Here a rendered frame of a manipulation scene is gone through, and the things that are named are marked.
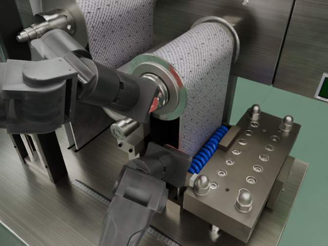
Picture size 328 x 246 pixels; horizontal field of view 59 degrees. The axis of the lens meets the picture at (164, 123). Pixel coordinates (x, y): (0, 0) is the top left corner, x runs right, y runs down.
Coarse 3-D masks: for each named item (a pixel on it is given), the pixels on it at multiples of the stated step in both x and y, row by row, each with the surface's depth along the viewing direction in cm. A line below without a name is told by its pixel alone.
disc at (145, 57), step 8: (136, 56) 57; (144, 56) 55; (152, 56) 54; (136, 64) 58; (160, 64) 54; (168, 64) 53; (128, 72) 60; (168, 72) 54; (176, 72) 53; (176, 80) 54; (184, 88) 54; (184, 96) 55; (184, 104) 56; (152, 112) 63; (176, 112) 58; (168, 120) 61
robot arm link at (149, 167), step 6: (144, 156) 54; (150, 156) 55; (132, 162) 52; (138, 162) 51; (144, 162) 51; (150, 162) 52; (156, 162) 54; (138, 168) 51; (144, 168) 51; (150, 168) 51; (156, 168) 53; (162, 168) 54; (150, 174) 51; (156, 174) 52; (162, 174) 54
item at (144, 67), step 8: (144, 64) 56; (152, 64) 55; (136, 72) 58; (144, 72) 57; (152, 72) 56; (160, 72) 55; (168, 80) 54; (168, 88) 56; (176, 88) 55; (176, 96) 55; (168, 104) 58; (176, 104) 57; (160, 112) 60; (168, 112) 59
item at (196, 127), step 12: (216, 96) 73; (204, 108) 68; (216, 108) 76; (180, 120) 60; (192, 120) 65; (204, 120) 71; (216, 120) 80; (180, 132) 62; (192, 132) 67; (204, 132) 75; (180, 144) 64; (192, 144) 70; (204, 144) 78; (192, 156) 74
